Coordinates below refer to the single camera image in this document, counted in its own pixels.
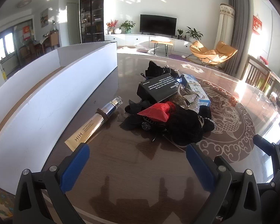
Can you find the black fuzzy cloth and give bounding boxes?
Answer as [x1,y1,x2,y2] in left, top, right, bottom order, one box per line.
[163,105,215,146]

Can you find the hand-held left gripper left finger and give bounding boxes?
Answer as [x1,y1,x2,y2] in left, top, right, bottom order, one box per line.
[13,143,90,224]

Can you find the black flower hair clip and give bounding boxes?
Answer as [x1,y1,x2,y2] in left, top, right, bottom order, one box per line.
[120,99,154,131]

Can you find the black television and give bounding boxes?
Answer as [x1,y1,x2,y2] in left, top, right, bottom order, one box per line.
[140,14,177,36]

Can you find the silver rhinestone hair clip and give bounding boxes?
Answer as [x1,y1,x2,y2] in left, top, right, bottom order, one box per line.
[175,86,207,111]

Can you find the green potted plant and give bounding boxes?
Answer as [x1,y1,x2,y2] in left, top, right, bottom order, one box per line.
[119,20,136,34]

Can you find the black velvet hair accessory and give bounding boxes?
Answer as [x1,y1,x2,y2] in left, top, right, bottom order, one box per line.
[146,61,180,78]

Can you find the blue and white box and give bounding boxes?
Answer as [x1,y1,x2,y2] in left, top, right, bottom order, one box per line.
[178,74,210,106]

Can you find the red plastic bag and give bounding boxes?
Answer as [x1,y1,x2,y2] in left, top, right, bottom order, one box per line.
[137,101,176,123]

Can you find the covered standing air conditioner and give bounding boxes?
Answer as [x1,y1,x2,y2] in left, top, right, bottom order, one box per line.
[217,3,237,49]

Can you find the framed wall picture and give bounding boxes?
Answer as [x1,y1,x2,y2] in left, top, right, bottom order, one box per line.
[40,8,49,27]

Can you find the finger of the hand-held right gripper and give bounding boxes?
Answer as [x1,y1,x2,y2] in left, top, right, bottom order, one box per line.
[253,134,280,185]
[257,182,280,224]

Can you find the wooden slatted chair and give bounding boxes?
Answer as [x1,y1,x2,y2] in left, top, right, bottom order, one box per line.
[245,54,274,91]

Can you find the colourful patterned cloth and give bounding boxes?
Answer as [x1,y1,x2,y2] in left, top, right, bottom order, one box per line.
[0,183,15,220]

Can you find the large plant in white pot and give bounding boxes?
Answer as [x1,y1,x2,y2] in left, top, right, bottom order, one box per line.
[185,26,204,42]

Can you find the brown hair tie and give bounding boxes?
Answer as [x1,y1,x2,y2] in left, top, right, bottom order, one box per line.
[96,108,110,122]

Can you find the orange lounge chair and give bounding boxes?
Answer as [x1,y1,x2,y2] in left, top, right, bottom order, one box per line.
[189,41,238,67]

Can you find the red flower plant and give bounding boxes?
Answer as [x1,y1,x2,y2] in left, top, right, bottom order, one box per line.
[106,19,119,35]

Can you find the brown patterned desktop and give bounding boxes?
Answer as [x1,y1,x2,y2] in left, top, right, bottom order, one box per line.
[0,51,280,224]

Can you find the wooden dining chair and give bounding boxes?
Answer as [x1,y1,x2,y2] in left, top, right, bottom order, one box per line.
[49,31,60,49]

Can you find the white television cabinet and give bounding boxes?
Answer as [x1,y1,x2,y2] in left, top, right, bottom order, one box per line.
[104,33,194,54]

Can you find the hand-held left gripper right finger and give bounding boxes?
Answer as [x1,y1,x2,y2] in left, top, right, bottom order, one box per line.
[186,143,263,224]

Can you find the long white cardboard box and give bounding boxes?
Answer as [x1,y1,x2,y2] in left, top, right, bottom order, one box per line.
[0,41,118,195]

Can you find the tall dark display cabinet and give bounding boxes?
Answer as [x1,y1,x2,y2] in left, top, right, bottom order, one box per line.
[79,0,105,44]

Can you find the red wall hanging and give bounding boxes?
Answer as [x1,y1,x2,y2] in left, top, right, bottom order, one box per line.
[252,15,263,35]

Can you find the black printed box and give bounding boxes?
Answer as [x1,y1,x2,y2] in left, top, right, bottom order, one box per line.
[137,75,183,103]

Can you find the gold cosmetic tube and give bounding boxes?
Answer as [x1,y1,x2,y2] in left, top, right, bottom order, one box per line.
[65,96,123,152]

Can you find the wooden bench with metal legs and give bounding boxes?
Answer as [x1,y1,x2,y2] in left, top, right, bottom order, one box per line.
[150,40,173,56]

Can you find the grey curtain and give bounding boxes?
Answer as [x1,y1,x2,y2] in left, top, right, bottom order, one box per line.
[224,0,249,75]

